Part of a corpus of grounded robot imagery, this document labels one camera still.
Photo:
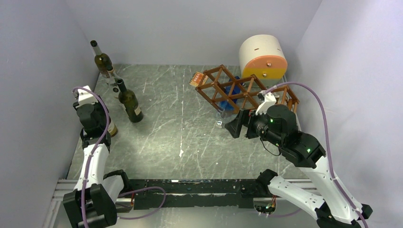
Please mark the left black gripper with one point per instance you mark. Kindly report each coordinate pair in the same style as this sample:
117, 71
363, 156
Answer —
98, 105

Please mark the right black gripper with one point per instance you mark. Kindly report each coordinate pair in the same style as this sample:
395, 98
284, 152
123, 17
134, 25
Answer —
234, 126

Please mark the dark gold-capped wine bottle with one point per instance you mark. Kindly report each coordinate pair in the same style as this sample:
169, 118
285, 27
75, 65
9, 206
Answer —
112, 128

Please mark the clear round liquor bottle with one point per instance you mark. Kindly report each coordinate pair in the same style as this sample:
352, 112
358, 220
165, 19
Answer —
113, 77

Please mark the dark green black-capped bottle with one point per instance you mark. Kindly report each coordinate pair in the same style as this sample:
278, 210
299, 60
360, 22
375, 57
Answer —
129, 101

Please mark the olive green wine bottle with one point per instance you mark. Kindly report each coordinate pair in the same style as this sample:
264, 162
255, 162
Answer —
102, 60

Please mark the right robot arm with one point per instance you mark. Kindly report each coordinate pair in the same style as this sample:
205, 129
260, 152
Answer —
333, 206

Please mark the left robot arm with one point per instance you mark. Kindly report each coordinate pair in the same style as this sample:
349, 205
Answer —
92, 202

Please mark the clear blue-label bottle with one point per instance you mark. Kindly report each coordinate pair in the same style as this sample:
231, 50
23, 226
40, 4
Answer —
225, 110

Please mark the brown wooden wine rack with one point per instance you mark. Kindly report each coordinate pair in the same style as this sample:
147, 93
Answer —
213, 83

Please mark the small orange card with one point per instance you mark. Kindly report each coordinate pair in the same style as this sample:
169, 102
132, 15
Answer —
196, 79

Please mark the cream orange cylinder container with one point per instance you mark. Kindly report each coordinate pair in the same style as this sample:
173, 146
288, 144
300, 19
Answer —
262, 56

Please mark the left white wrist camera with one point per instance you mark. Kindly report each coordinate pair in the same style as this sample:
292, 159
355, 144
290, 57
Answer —
85, 97

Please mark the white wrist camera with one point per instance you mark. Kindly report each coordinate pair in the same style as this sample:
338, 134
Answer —
85, 97
267, 100

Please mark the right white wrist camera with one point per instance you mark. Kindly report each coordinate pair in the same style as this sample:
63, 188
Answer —
267, 100

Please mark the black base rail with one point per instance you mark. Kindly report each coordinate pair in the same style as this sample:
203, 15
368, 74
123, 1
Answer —
242, 193

